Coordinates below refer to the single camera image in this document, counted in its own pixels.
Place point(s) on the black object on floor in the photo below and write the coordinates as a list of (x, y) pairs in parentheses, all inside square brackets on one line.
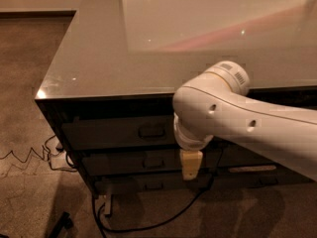
[(64, 222)]

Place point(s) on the grey drawer cabinet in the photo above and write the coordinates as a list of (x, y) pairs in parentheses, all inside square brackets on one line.
[(126, 58)]

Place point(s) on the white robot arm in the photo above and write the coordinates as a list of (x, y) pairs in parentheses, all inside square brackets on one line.
[(215, 104)]

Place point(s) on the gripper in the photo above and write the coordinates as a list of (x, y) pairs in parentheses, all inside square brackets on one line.
[(190, 144)]

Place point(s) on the grey drawer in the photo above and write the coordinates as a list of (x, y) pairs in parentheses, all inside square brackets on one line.
[(132, 162), (119, 132), (256, 176), (234, 155), (150, 182)]

